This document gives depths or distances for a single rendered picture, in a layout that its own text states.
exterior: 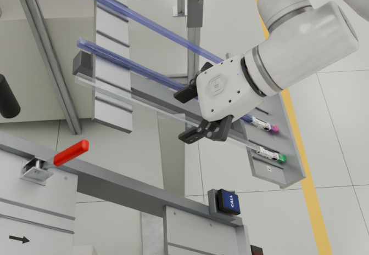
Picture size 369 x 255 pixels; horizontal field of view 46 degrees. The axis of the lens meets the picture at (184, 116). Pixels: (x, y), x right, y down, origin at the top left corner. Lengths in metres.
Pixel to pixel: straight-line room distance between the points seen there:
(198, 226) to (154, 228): 0.85
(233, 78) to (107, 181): 0.26
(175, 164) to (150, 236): 0.60
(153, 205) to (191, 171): 1.00
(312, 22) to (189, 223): 0.40
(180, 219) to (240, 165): 1.03
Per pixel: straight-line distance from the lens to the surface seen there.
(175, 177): 1.16
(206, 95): 0.73
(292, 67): 0.67
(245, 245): 0.88
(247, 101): 0.69
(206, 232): 0.83
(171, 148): 1.02
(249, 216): 1.70
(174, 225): 0.77
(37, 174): 0.61
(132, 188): 0.71
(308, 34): 0.66
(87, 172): 0.67
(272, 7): 0.68
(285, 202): 1.75
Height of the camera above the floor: 1.56
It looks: 55 degrees down
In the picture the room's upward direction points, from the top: straight up
